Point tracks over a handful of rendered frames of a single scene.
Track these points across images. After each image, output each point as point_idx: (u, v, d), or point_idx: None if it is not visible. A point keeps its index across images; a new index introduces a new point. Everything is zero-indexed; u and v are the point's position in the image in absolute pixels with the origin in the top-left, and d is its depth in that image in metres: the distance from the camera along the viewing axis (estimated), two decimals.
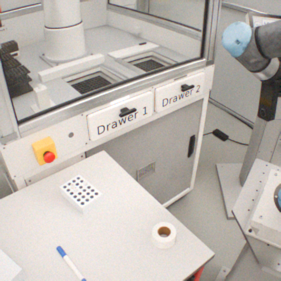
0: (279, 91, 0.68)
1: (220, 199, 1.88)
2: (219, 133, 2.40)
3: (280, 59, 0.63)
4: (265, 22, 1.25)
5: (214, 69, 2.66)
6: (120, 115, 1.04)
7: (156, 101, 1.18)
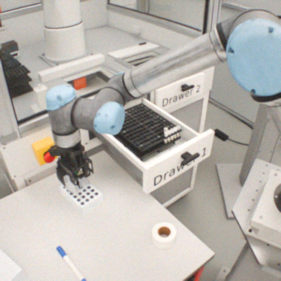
0: (61, 157, 0.81)
1: (220, 199, 1.88)
2: (219, 133, 2.40)
3: (70, 151, 0.74)
4: None
5: (214, 69, 2.66)
6: (183, 163, 0.84)
7: (156, 101, 1.18)
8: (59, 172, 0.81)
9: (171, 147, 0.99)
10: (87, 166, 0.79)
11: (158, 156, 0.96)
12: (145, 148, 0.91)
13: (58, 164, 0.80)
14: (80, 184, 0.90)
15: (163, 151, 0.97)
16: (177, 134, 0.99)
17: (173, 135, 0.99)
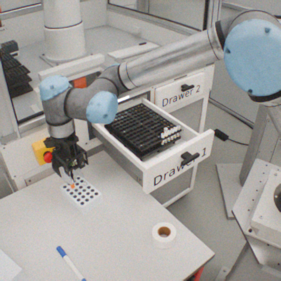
0: (56, 148, 0.81)
1: (220, 199, 1.88)
2: (219, 133, 2.40)
3: (64, 142, 0.73)
4: None
5: (214, 69, 2.66)
6: (183, 163, 0.84)
7: (156, 101, 1.18)
8: (54, 164, 0.81)
9: (171, 147, 0.99)
10: (81, 157, 0.79)
11: (158, 156, 0.96)
12: (145, 148, 0.91)
13: (53, 155, 0.79)
14: (73, 177, 0.89)
15: (163, 151, 0.97)
16: (177, 134, 0.99)
17: (173, 135, 0.99)
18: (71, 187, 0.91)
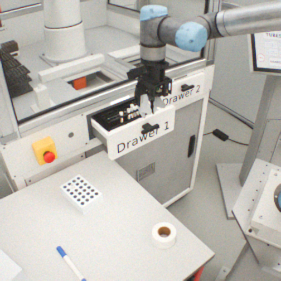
0: (142, 76, 0.87)
1: (220, 199, 1.88)
2: (219, 133, 2.40)
3: (155, 65, 0.79)
4: None
5: (214, 69, 2.66)
6: (143, 132, 0.96)
7: None
8: (138, 90, 0.87)
9: None
10: (167, 85, 0.84)
11: None
12: (112, 121, 1.03)
13: (139, 81, 0.85)
14: (154, 109, 0.95)
15: None
16: None
17: None
18: None
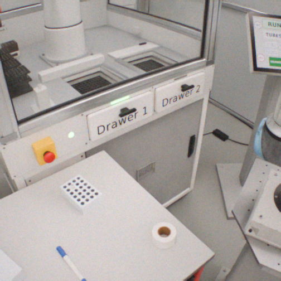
0: None
1: (220, 199, 1.88)
2: (219, 133, 2.40)
3: None
4: (265, 22, 1.25)
5: (214, 69, 2.66)
6: (120, 115, 1.04)
7: (156, 101, 1.18)
8: None
9: None
10: None
11: None
12: None
13: None
14: None
15: None
16: None
17: None
18: None
